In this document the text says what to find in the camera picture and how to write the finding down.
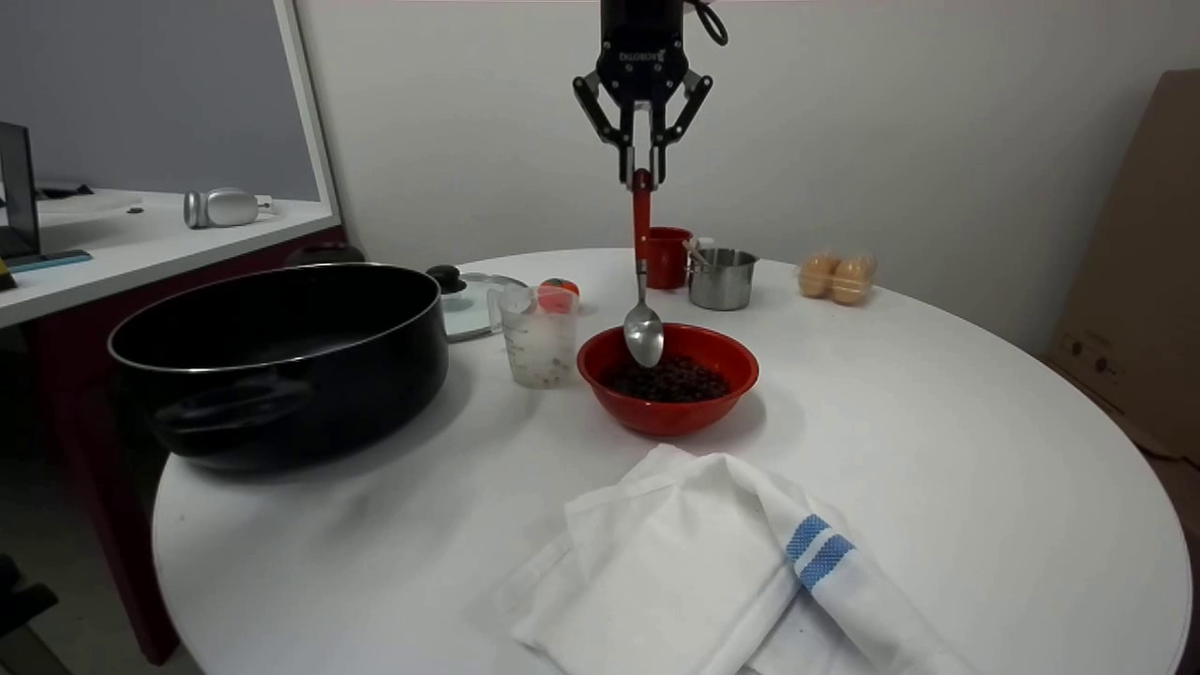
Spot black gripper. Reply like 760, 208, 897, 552
570, 0, 715, 191

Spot dark monitor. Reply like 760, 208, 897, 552
0, 120, 46, 257

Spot orange bowl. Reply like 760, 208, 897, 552
574, 317, 765, 443

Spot white blue-striped towel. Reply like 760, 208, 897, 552
501, 443, 967, 675

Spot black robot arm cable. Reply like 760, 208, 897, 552
681, 0, 732, 51

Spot clear glass cup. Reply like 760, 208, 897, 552
494, 278, 582, 391

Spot dark coffee beans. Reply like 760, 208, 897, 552
605, 353, 735, 405

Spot white window frame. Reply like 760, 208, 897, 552
270, 0, 344, 208

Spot silver object on desk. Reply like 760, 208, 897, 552
180, 183, 276, 232

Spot red mug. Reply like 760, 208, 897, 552
632, 223, 695, 297

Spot brown cardboard box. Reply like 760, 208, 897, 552
1046, 67, 1200, 502

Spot white desk with red frame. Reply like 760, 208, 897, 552
0, 183, 366, 667

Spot steel cup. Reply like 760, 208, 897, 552
686, 243, 760, 315

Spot red handled metal spoon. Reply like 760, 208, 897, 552
620, 163, 670, 371

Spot flat blue object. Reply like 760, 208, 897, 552
7, 243, 96, 278

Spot glass pot lid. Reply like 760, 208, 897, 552
429, 263, 537, 346

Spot black two-handled pot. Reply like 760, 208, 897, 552
106, 257, 454, 475

